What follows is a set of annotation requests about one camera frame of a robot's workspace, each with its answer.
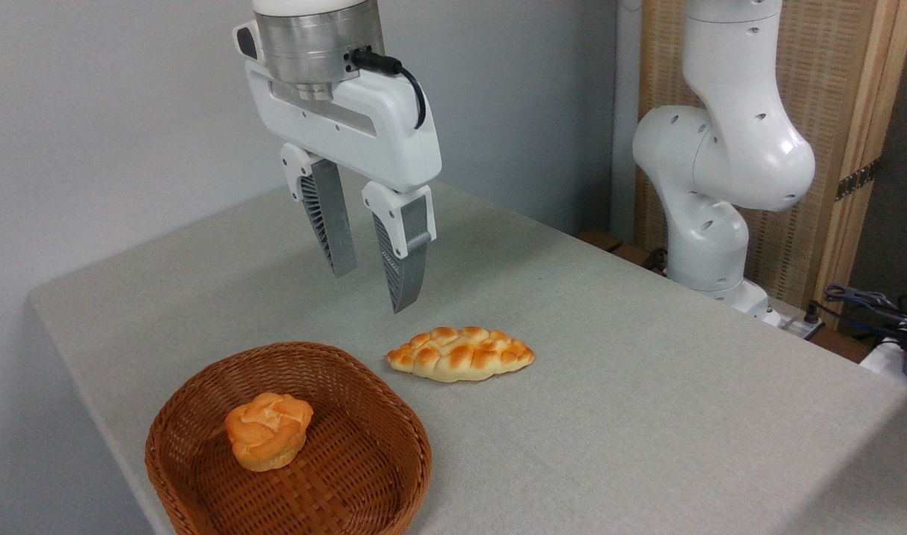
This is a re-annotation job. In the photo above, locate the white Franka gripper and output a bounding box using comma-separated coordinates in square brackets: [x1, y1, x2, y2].
[233, 20, 443, 314]

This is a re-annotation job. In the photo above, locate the braided golden bread loaf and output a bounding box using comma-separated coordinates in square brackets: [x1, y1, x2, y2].
[385, 325, 536, 384]

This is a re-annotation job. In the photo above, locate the round orange bread bun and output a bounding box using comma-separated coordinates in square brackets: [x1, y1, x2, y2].
[224, 392, 315, 473]

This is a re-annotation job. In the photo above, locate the brown woven wicker basket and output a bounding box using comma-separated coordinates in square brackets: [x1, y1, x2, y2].
[145, 341, 434, 535]

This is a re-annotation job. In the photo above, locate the white vertical pipe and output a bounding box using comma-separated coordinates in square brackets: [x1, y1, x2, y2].
[608, 0, 644, 243]

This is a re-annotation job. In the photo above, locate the grey tablecloth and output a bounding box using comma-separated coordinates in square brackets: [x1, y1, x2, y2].
[27, 175, 907, 535]

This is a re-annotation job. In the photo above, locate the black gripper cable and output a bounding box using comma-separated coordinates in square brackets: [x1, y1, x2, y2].
[347, 48, 429, 131]

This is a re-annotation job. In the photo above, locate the blue cable bundle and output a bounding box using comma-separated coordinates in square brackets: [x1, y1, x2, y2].
[823, 283, 907, 344]

